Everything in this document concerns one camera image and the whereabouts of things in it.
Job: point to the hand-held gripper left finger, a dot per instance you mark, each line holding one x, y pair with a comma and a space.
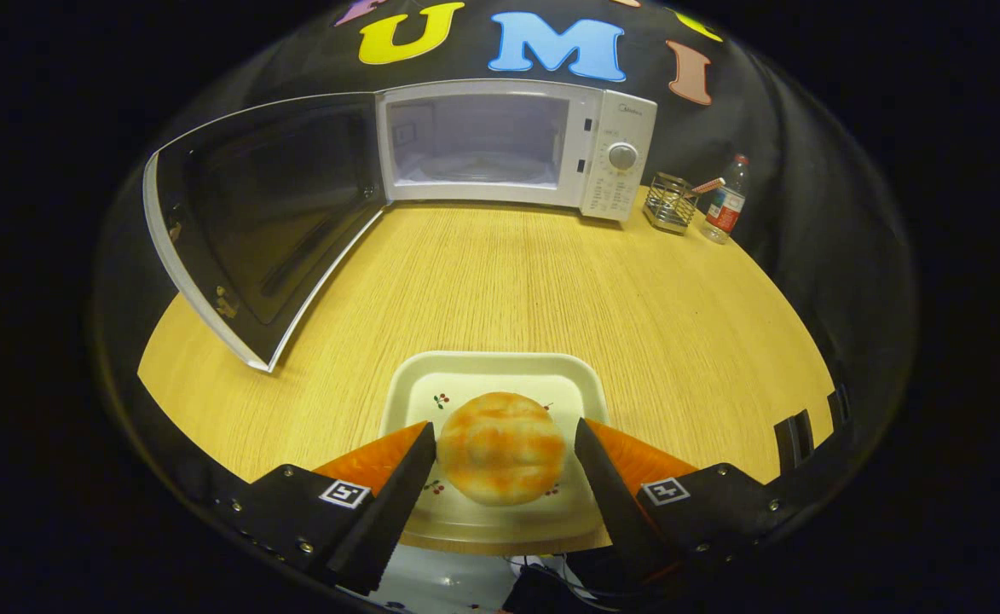
389, 520

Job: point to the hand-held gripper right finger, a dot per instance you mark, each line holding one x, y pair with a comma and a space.
619, 512

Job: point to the round toasted bread bun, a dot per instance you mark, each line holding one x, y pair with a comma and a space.
500, 448

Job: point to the white microwave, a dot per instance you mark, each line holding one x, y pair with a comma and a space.
610, 183

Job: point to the clear plastic bottle red label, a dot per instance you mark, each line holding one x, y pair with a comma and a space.
725, 205

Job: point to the glass turntable plate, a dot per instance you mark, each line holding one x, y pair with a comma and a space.
482, 168

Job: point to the black table edge clip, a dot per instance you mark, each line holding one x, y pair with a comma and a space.
839, 405
794, 437

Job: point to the cream tray with cherry print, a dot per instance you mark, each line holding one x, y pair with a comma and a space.
482, 371

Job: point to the pink striped straw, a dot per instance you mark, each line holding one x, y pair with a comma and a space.
708, 186

